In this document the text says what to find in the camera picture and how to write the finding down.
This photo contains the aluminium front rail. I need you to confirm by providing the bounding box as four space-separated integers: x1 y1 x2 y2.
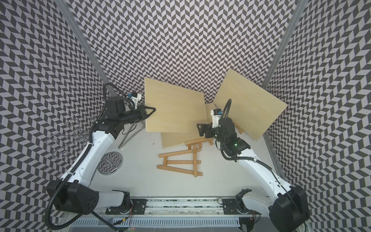
95 195 273 217

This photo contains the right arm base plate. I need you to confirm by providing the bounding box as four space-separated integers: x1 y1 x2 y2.
217 188 261 215

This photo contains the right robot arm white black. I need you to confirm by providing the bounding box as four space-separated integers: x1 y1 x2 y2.
197 99 310 232

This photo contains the wooden easel with label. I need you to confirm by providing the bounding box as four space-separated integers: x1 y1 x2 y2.
232 121 244 134

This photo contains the light plywood board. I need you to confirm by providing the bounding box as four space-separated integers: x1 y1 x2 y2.
213 69 288 141
161 103 216 148
145 78 207 132

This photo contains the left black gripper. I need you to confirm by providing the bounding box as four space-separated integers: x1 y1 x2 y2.
118 104 156 125

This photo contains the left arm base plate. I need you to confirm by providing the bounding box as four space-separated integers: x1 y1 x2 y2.
105 190 148 215

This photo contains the wire whisk rack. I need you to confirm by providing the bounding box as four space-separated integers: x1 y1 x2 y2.
46 118 94 162

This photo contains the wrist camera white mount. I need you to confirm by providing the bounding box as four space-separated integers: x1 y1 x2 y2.
211 108 223 128
128 92 142 109

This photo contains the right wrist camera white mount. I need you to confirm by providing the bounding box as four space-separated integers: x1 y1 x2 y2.
211 108 223 128

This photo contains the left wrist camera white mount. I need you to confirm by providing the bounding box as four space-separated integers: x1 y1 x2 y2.
128 92 142 109

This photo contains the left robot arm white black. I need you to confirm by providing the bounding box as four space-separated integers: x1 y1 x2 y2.
44 83 156 232

